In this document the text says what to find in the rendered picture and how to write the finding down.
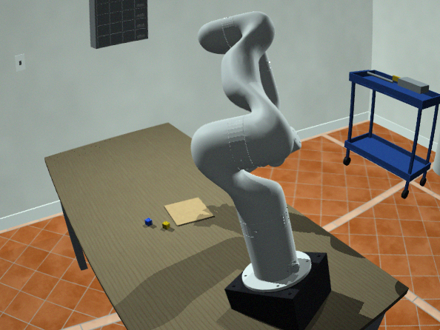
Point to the tan mat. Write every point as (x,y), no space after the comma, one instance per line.
(188,211)

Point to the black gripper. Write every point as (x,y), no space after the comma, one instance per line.
(250,169)

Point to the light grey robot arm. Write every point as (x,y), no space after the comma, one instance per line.
(221,150)

